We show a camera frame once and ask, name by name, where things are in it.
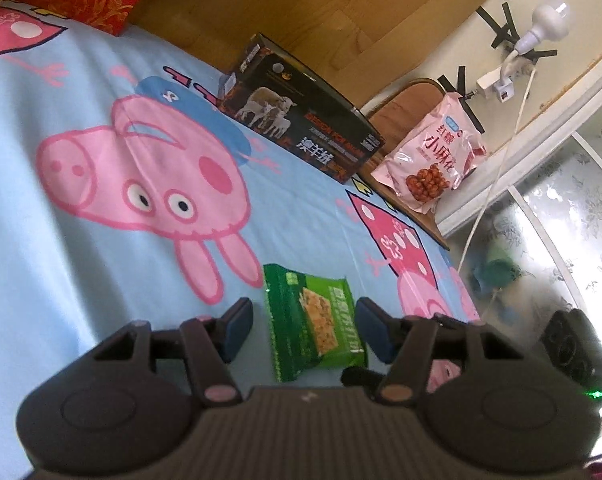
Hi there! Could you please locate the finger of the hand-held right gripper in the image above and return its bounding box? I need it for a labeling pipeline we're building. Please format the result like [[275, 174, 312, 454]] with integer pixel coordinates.
[[341, 366, 388, 391]]

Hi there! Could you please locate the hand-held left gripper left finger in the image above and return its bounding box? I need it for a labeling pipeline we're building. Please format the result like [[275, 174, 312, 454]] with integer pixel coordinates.
[[94, 297, 254, 407]]

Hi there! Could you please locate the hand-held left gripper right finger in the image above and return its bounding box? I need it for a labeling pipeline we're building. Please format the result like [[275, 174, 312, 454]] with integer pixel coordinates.
[[355, 296, 529, 406]]

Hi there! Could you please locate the bright green snack packet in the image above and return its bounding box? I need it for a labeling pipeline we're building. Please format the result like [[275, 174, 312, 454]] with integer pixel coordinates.
[[262, 263, 369, 382]]

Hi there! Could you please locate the green blurred object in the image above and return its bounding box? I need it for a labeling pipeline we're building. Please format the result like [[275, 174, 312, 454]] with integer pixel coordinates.
[[473, 245, 524, 291]]

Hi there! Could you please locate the frosted patterned glass door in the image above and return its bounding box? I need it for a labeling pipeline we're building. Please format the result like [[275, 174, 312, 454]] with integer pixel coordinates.
[[506, 130, 602, 361]]

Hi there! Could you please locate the pink snack bag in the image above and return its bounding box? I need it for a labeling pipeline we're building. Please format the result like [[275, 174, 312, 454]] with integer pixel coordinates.
[[371, 92, 488, 213]]

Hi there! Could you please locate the printed blanket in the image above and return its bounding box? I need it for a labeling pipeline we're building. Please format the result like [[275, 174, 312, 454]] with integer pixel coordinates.
[[0, 0, 482, 480]]

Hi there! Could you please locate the wooden chair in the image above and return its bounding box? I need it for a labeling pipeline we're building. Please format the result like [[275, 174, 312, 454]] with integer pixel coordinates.
[[356, 78, 484, 251]]

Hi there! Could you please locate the black printed box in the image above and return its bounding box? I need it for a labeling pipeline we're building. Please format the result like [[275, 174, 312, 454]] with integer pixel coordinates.
[[216, 33, 386, 184]]

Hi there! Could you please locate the wooden headboard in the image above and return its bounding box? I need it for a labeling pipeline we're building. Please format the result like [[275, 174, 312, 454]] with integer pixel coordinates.
[[126, 0, 512, 111]]

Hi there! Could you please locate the white light bulb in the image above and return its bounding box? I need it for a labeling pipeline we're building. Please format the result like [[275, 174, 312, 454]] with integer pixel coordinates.
[[511, 2, 570, 57]]

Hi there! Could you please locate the white cable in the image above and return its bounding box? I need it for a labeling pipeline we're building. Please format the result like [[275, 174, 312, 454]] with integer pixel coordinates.
[[456, 67, 536, 281]]

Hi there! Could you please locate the white wall plug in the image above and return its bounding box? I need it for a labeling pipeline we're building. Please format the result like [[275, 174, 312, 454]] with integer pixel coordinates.
[[476, 55, 539, 103]]

